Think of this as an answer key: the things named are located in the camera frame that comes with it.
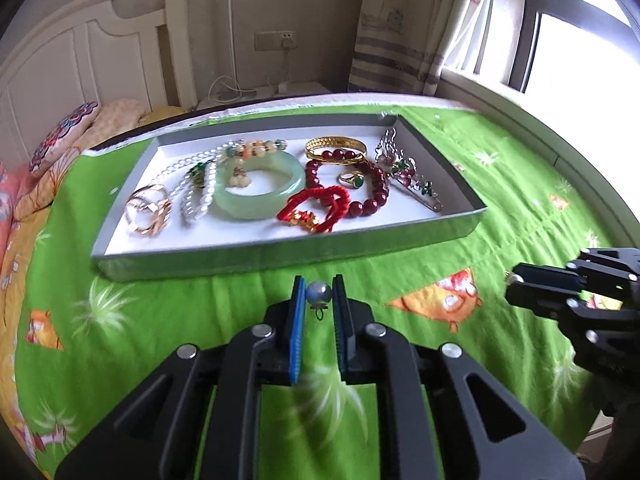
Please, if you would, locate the red cord bracelet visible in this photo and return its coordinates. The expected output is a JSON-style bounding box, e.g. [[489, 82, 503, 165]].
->
[[276, 186, 352, 234]]

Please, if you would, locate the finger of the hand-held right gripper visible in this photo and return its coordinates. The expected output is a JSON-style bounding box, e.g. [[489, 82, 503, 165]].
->
[[505, 262, 583, 318], [567, 248, 640, 286]]

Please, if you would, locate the grey cardboard tray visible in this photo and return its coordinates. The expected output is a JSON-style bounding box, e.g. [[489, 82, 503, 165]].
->
[[91, 113, 488, 282]]

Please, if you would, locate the silver pin brooch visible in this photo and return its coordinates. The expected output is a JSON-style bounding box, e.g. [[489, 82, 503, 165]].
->
[[389, 156, 444, 212]]

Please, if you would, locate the white coiled cable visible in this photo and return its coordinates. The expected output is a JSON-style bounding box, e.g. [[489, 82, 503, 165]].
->
[[207, 76, 252, 104]]

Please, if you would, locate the green jade bangle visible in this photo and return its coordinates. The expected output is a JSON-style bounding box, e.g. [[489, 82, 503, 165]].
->
[[214, 152, 305, 221]]

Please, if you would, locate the white nightstand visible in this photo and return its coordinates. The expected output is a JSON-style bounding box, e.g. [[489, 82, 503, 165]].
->
[[196, 81, 334, 112]]

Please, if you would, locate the beige shell-pattern pillow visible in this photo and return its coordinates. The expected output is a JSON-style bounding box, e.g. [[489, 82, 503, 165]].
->
[[15, 99, 151, 221]]

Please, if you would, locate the embroidered floral pillow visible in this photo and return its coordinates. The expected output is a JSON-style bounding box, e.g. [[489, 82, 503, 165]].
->
[[29, 101, 99, 177]]

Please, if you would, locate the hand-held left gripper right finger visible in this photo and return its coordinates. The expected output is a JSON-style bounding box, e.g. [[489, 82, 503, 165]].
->
[[332, 275, 586, 480]]

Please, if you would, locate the plain yellow pillow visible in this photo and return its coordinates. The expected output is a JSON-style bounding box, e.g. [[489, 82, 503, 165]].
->
[[139, 105, 187, 127]]

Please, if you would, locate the grey pearl earring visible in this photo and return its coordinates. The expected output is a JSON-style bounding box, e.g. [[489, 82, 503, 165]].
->
[[306, 281, 332, 320]]

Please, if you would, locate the printed striped curtain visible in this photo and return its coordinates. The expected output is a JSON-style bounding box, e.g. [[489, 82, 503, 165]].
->
[[348, 0, 496, 97]]

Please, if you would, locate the dark bead bracelet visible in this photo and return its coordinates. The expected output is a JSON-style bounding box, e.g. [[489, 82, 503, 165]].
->
[[305, 147, 391, 217]]

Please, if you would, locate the dark-framed window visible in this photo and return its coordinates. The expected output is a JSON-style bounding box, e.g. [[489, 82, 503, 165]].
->
[[509, 0, 640, 161]]

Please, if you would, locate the gold bangle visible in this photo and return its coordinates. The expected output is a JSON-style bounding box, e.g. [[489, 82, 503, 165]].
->
[[305, 136, 368, 163]]

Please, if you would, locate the white charger cable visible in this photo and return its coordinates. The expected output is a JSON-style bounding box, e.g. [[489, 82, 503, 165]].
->
[[265, 39, 297, 94]]

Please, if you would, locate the wall socket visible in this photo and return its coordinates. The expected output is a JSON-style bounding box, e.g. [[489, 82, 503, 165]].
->
[[254, 31, 297, 52]]

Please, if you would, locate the multicoloured bead bracelet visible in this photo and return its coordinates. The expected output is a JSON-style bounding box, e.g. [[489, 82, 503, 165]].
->
[[220, 138, 289, 188]]

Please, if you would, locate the white pearl necklace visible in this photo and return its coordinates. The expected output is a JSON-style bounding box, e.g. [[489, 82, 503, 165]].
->
[[149, 146, 221, 227]]

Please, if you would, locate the green printed blanket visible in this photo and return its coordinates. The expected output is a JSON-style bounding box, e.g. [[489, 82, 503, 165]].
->
[[15, 92, 640, 480]]

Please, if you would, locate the white bed headboard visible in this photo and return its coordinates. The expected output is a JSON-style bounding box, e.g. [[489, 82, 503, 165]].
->
[[0, 0, 198, 171]]

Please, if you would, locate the pink floral quilt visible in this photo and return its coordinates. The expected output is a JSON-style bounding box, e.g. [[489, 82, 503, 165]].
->
[[0, 160, 22, 261]]

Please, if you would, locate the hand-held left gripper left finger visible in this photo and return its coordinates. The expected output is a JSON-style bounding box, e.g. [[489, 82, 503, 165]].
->
[[54, 276, 307, 480]]

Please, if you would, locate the white window sill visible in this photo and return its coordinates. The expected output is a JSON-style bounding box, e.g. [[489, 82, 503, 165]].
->
[[435, 66, 640, 243]]

